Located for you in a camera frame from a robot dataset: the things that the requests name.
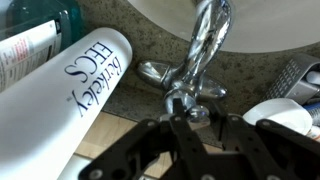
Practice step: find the chrome sink faucet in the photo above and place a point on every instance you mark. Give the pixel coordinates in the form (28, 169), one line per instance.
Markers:
(188, 81)

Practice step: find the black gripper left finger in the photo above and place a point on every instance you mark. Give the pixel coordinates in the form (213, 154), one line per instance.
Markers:
(131, 155)

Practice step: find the white round sink basin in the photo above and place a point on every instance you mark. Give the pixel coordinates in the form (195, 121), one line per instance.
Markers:
(258, 25)

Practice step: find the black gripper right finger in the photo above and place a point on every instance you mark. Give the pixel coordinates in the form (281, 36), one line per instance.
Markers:
(265, 151)

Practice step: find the white Berkeley EECS bottle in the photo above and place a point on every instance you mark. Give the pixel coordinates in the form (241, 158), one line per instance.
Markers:
(44, 116)

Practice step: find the blue mouthwash bottle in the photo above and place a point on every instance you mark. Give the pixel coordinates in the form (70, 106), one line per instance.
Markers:
(32, 32)

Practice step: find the grey mesh organizer tray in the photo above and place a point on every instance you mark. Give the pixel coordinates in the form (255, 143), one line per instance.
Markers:
(291, 83)

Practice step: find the white round cream jar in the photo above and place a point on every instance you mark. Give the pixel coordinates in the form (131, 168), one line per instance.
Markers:
(284, 111)

